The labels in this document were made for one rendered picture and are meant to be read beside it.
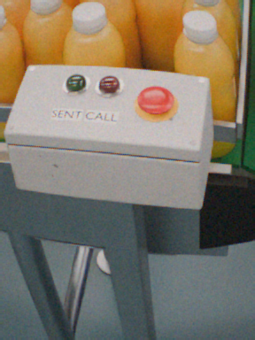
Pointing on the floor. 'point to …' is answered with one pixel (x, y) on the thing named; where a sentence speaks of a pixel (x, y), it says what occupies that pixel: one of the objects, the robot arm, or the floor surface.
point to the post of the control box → (128, 266)
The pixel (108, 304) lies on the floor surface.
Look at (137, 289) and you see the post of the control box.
